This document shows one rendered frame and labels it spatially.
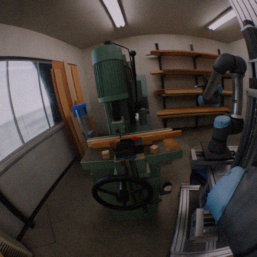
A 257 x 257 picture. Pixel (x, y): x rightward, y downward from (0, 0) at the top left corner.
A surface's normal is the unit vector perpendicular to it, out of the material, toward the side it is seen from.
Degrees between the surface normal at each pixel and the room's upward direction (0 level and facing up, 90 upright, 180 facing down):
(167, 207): 0
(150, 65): 90
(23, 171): 90
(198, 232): 0
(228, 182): 33
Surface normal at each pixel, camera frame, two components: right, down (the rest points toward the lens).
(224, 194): -0.88, -0.43
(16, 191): 0.98, -0.09
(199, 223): -0.15, -0.92
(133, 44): -0.12, 0.37
